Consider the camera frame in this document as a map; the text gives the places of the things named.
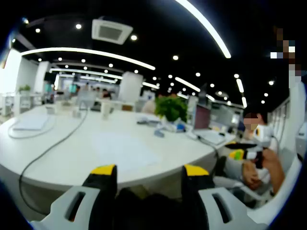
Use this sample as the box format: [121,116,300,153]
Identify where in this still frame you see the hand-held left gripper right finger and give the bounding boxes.
[181,164,269,230]

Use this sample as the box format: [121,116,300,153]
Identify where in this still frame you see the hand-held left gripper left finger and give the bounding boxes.
[30,164,118,230]

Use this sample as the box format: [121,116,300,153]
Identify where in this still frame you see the blue tissue box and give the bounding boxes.
[174,121,187,133]

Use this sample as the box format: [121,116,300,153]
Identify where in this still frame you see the tall cream cup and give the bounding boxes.
[100,100,112,120]

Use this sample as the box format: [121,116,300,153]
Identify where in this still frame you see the grey desk organiser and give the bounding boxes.
[136,119,161,127]

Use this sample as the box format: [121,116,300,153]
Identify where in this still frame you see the green potted plant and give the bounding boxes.
[154,95,189,130]

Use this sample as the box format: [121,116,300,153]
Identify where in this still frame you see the ceiling light strips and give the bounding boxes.
[21,0,248,108]

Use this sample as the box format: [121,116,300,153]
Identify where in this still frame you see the ceiling air vent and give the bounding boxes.
[91,17,134,46]

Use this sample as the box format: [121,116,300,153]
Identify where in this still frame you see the ceiling spot lights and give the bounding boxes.
[23,18,275,106]

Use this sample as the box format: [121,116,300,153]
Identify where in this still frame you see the long black cable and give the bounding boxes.
[18,106,89,215]

